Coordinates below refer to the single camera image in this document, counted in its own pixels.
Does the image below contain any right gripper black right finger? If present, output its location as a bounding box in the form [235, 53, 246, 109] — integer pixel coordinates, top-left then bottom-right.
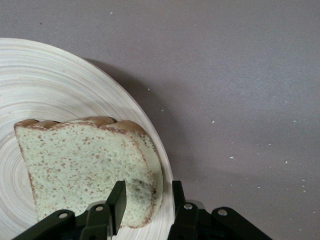
[169, 180, 273, 240]

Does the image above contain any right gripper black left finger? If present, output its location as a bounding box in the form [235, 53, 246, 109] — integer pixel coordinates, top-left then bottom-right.
[12, 180, 128, 240]

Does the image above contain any brown bread slice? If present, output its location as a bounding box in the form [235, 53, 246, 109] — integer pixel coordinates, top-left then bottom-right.
[13, 116, 166, 230]

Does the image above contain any round bamboo plate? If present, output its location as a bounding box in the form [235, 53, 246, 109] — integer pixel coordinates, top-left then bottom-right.
[0, 37, 176, 240]

